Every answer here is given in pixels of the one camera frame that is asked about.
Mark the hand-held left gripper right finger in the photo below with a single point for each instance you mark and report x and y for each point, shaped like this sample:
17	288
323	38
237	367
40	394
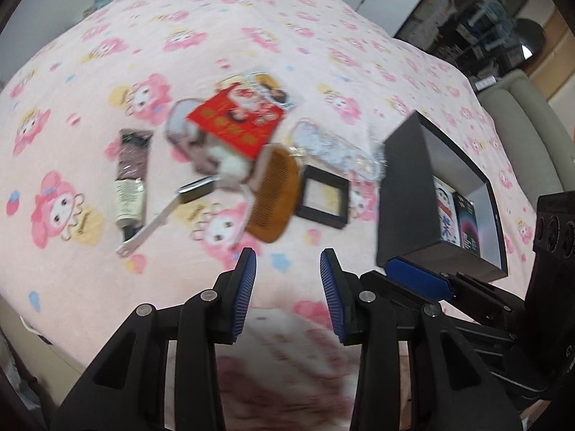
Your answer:
330	298

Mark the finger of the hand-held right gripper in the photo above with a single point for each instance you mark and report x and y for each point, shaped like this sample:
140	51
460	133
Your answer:
494	350
417	278

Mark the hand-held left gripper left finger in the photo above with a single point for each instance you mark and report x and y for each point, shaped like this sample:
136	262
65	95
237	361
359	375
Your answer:
245	298

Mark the cartoon booklet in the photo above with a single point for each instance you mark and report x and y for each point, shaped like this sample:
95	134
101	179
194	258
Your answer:
444	211

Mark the dark purple box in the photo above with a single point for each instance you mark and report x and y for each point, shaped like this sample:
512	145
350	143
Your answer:
467	224

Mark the black storage box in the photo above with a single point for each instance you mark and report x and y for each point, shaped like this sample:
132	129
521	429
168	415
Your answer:
404	197

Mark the wooden comb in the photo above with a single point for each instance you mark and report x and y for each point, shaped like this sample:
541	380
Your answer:
274	193

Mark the hand cream tube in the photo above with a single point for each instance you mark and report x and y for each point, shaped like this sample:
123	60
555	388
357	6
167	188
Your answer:
132	175

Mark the small black framed box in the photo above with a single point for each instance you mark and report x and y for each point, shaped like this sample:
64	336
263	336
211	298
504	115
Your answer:
323	197

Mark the grey sofa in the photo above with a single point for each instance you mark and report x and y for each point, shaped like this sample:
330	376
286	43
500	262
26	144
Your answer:
521	130

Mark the clear plastic packet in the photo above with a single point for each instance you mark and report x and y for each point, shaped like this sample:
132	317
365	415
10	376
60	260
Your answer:
332	148

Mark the power strip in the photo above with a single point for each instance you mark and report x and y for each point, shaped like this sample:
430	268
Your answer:
486	83

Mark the red printed packet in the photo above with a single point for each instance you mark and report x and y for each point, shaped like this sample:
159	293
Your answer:
229	119

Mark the black arched mirror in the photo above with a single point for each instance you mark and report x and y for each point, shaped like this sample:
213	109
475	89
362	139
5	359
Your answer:
530	42

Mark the photo card packet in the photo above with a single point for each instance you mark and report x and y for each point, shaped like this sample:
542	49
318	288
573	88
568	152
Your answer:
274	90

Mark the dark bookcase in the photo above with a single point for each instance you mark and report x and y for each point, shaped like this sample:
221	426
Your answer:
467	13

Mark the pink cartoon printed blanket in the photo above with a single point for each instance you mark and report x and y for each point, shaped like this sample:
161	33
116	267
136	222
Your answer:
269	22

